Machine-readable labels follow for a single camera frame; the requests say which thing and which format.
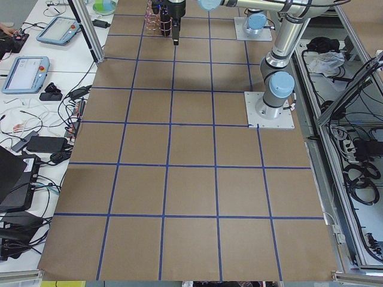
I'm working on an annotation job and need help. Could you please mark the near blue teach pendant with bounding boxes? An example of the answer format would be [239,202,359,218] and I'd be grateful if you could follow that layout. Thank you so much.
[1,56,50,94]

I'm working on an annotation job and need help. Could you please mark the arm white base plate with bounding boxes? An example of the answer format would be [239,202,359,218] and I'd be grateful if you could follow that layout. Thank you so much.
[244,91,294,130]
[234,15,274,42]

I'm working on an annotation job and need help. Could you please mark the aluminium frame post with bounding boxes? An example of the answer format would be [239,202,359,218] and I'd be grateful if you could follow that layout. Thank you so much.
[68,0,105,65]

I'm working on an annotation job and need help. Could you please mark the far blue teach pendant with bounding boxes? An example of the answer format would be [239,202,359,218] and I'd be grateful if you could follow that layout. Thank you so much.
[36,16,80,45]

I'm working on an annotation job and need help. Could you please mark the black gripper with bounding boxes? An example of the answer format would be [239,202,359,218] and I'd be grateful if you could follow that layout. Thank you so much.
[166,0,186,45]

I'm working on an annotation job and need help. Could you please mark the copper wire wine basket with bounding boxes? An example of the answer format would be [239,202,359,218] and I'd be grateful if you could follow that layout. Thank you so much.
[145,1,167,36]

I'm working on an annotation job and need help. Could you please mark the black power adapter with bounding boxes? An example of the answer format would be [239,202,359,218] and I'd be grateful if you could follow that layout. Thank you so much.
[26,136,67,153]

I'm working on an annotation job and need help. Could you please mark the dark bottle in basket left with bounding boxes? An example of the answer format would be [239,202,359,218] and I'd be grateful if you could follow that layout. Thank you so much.
[160,6,171,37]

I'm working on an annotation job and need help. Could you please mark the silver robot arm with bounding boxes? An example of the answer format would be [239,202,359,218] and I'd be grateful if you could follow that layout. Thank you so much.
[198,0,348,120]
[152,1,275,45]

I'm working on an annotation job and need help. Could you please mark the dark wine bottle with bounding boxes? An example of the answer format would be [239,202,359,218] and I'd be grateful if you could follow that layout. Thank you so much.
[151,0,160,14]

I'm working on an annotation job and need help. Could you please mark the green bowl with cubes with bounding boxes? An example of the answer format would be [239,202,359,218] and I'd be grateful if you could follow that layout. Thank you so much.
[92,0,117,16]

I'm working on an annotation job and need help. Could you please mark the black laptop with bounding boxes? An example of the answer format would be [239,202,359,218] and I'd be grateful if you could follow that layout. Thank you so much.
[1,147,40,212]

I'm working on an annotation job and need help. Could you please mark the blue teach pendant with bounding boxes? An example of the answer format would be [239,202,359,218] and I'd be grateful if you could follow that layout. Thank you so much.
[1,56,50,94]
[36,16,80,45]

